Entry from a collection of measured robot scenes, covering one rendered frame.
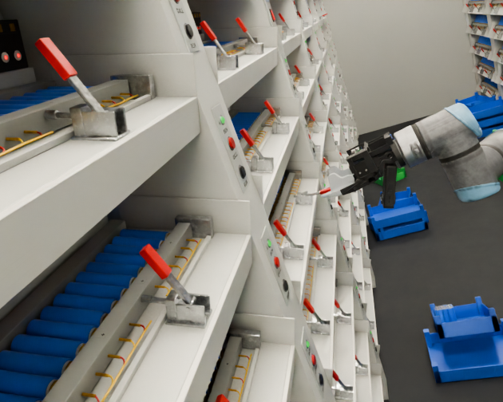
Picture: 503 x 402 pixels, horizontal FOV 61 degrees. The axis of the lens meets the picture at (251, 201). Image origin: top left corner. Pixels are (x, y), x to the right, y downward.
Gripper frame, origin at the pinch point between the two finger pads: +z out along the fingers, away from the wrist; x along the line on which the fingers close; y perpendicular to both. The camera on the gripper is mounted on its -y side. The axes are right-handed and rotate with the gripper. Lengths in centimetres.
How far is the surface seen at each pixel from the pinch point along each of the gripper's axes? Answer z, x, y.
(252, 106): 10.3, -17.9, 27.1
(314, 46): 1, -158, 26
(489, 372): -13, -23, -94
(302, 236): 5.7, 18.2, 0.1
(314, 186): 5.0, -11.7, -0.4
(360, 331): 18, -18, -57
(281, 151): 0.8, 14.6, 18.7
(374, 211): 15, -154, -81
